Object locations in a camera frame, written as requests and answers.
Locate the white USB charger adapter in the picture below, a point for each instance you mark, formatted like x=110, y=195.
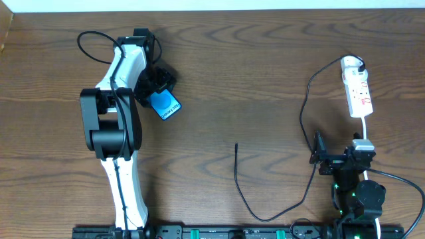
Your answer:
x=353, y=69

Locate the white power strip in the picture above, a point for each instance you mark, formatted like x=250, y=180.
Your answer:
x=359, y=99

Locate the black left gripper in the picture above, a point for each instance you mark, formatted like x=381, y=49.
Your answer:
x=159, y=83

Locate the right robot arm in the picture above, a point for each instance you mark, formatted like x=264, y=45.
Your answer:
x=358, y=201

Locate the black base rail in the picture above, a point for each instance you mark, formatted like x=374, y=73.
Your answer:
x=184, y=232

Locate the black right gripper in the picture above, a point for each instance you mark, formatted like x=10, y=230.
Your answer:
x=337, y=158

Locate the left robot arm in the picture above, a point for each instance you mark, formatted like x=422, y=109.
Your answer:
x=113, y=131

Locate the blue screen smartphone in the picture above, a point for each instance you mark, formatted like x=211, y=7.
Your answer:
x=165, y=104

